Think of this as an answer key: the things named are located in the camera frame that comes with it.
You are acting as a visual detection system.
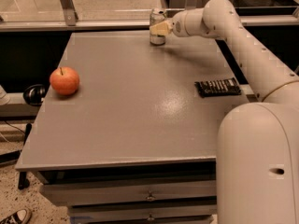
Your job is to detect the red apple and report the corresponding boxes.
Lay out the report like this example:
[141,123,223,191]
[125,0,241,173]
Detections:
[50,66,79,95]

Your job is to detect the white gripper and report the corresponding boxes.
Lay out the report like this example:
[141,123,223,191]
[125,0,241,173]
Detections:
[149,9,205,37]

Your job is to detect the black headphones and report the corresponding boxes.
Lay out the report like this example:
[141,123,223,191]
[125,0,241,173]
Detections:
[22,84,47,106]

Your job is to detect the grey drawer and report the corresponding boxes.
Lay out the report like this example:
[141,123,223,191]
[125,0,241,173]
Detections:
[68,199,217,224]
[40,175,216,206]

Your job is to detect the top grey drawer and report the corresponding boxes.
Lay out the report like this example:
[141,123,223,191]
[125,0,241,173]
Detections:
[40,175,216,206]

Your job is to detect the grey drawer cabinet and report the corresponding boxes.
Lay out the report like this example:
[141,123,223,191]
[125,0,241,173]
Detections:
[15,30,253,224]

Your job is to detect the metal railing with glass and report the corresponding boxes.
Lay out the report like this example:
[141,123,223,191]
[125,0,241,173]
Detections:
[0,0,299,32]

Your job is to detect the black snack bar packet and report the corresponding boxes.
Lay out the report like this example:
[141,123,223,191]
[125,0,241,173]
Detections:
[194,77,241,97]

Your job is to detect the black stand leg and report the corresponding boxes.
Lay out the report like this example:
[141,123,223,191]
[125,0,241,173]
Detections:
[0,122,33,190]

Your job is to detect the black white sneaker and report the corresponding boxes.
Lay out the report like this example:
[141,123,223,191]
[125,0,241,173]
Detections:
[0,208,32,224]

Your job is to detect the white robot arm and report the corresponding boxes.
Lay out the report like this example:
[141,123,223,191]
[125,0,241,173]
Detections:
[149,0,299,224]

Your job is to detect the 7up soda can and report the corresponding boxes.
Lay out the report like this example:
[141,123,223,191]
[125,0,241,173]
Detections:
[149,8,166,46]

